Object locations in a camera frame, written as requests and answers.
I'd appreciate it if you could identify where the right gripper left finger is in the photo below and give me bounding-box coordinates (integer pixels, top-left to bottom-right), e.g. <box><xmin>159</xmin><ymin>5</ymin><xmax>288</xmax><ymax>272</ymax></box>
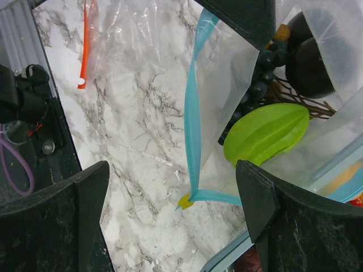
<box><xmin>1</xmin><ymin>161</ymin><xmax>113</xmax><ymax>271</ymax></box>

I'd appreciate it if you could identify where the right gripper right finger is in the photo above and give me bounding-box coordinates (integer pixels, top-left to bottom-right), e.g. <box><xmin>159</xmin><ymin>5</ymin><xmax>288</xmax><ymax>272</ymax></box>
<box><xmin>236</xmin><ymin>160</ymin><xmax>362</xmax><ymax>271</ymax></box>

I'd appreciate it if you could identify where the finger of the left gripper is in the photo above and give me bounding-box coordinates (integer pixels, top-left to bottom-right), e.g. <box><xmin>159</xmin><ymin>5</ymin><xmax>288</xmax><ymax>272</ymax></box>
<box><xmin>196</xmin><ymin>0</ymin><xmax>276</xmax><ymax>48</ymax></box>

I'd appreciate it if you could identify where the dark purple grape bunch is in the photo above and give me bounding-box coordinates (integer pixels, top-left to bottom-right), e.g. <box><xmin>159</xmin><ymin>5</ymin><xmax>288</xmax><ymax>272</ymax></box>
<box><xmin>218</xmin><ymin>40</ymin><xmax>288</xmax><ymax>146</ymax></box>

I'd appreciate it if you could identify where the clear blue-zipper bag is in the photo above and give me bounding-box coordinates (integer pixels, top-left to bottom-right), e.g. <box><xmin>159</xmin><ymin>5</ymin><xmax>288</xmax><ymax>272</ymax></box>
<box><xmin>174</xmin><ymin>0</ymin><xmax>363</xmax><ymax>212</ymax></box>

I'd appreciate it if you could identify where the green ring toy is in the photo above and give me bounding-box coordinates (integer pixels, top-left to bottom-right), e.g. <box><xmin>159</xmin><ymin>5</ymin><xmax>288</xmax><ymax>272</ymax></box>
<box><xmin>223</xmin><ymin>103</ymin><xmax>310</xmax><ymax>167</ymax></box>

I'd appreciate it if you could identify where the clear orange-zipper bag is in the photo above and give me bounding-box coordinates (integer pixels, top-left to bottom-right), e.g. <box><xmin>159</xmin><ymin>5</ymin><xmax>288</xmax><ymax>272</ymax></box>
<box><xmin>77</xmin><ymin>1</ymin><xmax>167</xmax><ymax>89</ymax></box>

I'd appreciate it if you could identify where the reddish brown fruit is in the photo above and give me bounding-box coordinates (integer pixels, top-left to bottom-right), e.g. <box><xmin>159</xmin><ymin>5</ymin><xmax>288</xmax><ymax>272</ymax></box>
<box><xmin>234</xmin><ymin>245</ymin><xmax>262</xmax><ymax>272</ymax></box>

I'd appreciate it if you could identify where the yellow lemon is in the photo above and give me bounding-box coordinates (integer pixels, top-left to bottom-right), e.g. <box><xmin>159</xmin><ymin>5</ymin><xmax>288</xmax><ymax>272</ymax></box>
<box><xmin>323</xmin><ymin>161</ymin><xmax>362</xmax><ymax>195</ymax></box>

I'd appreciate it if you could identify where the light blue plastic basket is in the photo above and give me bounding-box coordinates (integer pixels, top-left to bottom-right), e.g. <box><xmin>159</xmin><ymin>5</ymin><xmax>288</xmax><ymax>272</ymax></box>
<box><xmin>200</xmin><ymin>232</ymin><xmax>254</xmax><ymax>272</ymax></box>

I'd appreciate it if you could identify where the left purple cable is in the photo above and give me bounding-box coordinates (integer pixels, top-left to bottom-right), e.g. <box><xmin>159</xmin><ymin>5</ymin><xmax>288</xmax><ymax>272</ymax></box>
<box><xmin>0</xmin><ymin>124</ymin><xmax>35</xmax><ymax>196</ymax></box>

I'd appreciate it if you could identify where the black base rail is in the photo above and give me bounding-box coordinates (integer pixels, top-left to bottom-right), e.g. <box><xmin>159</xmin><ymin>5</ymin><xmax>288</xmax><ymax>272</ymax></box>
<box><xmin>0</xmin><ymin>63</ymin><xmax>83</xmax><ymax>199</ymax></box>

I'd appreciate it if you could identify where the aluminium frame rail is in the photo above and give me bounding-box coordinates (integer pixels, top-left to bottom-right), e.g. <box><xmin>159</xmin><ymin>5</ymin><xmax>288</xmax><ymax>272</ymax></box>
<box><xmin>1</xmin><ymin>1</ymin><xmax>58</xmax><ymax>97</ymax></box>

